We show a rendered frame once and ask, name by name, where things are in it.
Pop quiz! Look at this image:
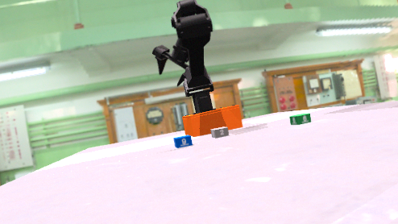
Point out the blue block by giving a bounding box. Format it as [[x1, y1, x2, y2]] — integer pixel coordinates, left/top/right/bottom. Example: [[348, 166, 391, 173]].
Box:
[[173, 135, 193, 148]]

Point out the green block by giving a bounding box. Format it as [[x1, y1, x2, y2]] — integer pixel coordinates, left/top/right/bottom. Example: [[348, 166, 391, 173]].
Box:
[[289, 114, 312, 126]]

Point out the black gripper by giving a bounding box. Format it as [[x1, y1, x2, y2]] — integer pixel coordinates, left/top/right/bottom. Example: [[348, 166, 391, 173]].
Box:
[[152, 42, 189, 86]]

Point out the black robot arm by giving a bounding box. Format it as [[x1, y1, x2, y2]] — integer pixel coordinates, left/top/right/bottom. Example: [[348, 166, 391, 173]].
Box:
[[171, 0, 216, 114]]

